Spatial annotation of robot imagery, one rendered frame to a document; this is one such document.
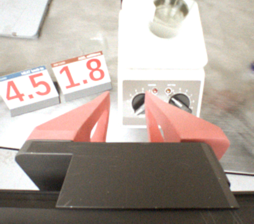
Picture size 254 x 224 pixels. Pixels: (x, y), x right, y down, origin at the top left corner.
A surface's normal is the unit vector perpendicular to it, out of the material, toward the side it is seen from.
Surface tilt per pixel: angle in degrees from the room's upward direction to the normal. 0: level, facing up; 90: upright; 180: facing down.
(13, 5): 0
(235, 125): 0
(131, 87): 30
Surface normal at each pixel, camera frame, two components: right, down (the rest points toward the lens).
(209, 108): 0.01, -0.27
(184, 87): 0.01, 0.25
